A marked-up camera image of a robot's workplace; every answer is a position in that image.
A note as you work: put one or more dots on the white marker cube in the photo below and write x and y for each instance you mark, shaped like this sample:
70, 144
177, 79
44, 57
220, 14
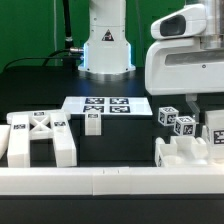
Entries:
184, 125
167, 115

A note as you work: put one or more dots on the white front wall rail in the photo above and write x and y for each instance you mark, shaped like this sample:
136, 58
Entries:
111, 181

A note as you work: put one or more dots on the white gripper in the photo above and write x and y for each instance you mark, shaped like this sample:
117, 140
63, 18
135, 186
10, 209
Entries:
187, 56

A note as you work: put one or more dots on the white marker base plate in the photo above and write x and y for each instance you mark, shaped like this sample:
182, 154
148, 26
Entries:
108, 105

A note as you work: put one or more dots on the white chair back frame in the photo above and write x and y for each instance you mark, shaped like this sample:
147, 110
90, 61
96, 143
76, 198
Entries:
40, 125

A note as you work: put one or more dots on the white chair seat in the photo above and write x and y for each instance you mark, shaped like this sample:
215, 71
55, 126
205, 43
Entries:
181, 151

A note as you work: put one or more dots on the white marker cube front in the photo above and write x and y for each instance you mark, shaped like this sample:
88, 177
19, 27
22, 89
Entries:
184, 125

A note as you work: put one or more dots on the white marker cube rear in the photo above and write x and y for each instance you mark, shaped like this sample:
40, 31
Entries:
167, 115

